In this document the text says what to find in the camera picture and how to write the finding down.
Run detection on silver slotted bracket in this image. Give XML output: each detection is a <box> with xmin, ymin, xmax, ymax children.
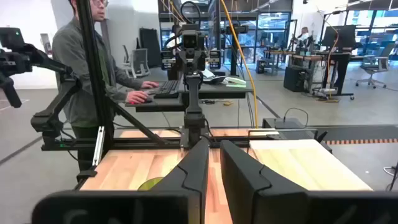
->
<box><xmin>91</xmin><ymin>125</ymin><xmax>106</xmax><ymax>167</ymax></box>

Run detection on black camera stand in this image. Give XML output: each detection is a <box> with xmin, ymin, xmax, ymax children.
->
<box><xmin>224</xmin><ymin>24</ymin><xmax>249</xmax><ymax>77</ymax></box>

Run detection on small wall sign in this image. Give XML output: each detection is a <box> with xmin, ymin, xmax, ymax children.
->
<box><xmin>39</xmin><ymin>32</ymin><xmax>53</xmax><ymax>57</ymax></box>

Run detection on person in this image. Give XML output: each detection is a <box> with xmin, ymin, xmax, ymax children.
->
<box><xmin>52</xmin><ymin>0</ymin><xmax>160</xmax><ymax>172</ymax></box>
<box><xmin>297</xmin><ymin>26</ymin><xmax>312</xmax><ymax>47</ymax></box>

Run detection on black computer monitor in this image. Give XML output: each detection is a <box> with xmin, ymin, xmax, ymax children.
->
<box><xmin>321</xmin><ymin>24</ymin><xmax>357</xmax><ymax>49</ymax></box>

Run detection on thin black cable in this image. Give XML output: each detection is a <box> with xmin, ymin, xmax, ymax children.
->
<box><xmin>282</xmin><ymin>106</ymin><xmax>310</xmax><ymax>128</ymax></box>

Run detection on black keyboard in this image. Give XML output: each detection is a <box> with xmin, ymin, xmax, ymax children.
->
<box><xmin>153</xmin><ymin>80</ymin><xmax>182</xmax><ymax>100</ymax></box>

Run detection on grey office chair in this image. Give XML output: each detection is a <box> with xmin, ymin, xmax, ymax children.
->
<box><xmin>354</xmin><ymin>43</ymin><xmax>396</xmax><ymax>90</ymax></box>

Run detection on yellow hanging cable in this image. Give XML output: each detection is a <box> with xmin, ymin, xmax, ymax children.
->
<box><xmin>220</xmin><ymin>0</ymin><xmax>260</xmax><ymax>129</ymax></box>

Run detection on black aluminium rig frame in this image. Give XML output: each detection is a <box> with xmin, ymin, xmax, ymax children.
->
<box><xmin>41</xmin><ymin>0</ymin><xmax>251</xmax><ymax>184</ymax></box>

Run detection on black standing panel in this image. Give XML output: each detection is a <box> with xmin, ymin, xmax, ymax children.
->
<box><xmin>139</xmin><ymin>27</ymin><xmax>162</xmax><ymax>68</ymax></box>

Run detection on black power box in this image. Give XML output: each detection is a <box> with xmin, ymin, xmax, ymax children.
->
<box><xmin>262</xmin><ymin>117</ymin><xmax>315</xmax><ymax>141</ymax></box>

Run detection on green faceted glass tumbler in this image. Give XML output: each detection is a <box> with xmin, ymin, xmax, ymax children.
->
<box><xmin>137</xmin><ymin>176</ymin><xmax>165</xmax><ymax>191</ymax></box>

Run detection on wooden work table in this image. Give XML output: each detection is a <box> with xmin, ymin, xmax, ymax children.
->
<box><xmin>263</xmin><ymin>49</ymin><xmax>325</xmax><ymax>75</ymax></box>

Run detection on white power strip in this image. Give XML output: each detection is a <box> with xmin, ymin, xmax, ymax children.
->
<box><xmin>312</xmin><ymin>87</ymin><xmax>338</xmax><ymax>95</ymax></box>

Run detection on orange striped floor strip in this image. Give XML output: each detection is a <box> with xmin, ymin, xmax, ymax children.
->
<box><xmin>323</xmin><ymin>138</ymin><xmax>398</xmax><ymax>146</ymax></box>

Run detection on black standing desk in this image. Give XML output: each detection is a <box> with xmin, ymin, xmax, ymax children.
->
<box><xmin>125</xmin><ymin>79</ymin><xmax>254</xmax><ymax>113</ymax></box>

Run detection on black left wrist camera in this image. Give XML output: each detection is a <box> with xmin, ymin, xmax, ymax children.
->
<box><xmin>181</xmin><ymin>29</ymin><xmax>200</xmax><ymax>50</ymax></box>

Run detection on black cabinet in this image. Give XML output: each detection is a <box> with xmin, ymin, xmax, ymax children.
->
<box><xmin>283</xmin><ymin>65</ymin><xmax>312</xmax><ymax>93</ymax></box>

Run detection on black computer case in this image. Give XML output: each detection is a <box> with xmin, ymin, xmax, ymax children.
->
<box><xmin>256</xmin><ymin>58</ymin><xmax>269</xmax><ymax>75</ymax></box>

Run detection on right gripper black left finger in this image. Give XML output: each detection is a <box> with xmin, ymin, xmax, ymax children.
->
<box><xmin>150</xmin><ymin>137</ymin><xmax>211</xmax><ymax>224</ymax></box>

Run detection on orange hanging cable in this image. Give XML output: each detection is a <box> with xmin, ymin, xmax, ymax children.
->
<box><xmin>317</xmin><ymin>9</ymin><xmax>340</xmax><ymax>101</ymax></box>

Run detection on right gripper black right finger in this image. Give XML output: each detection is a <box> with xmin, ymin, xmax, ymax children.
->
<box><xmin>220</xmin><ymin>139</ymin><xmax>308</xmax><ymax>224</ymax></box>

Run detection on white papers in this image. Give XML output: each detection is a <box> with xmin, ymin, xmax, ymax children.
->
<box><xmin>201</xmin><ymin>68</ymin><xmax>226</xmax><ymax>85</ymax></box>

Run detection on white office chair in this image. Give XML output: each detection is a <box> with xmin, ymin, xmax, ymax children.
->
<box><xmin>122</xmin><ymin>44</ymin><xmax>152</xmax><ymax>79</ymax></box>

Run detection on white green desk device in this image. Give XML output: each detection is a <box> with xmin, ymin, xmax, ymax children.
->
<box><xmin>224</xmin><ymin>77</ymin><xmax>248</xmax><ymax>88</ymax></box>

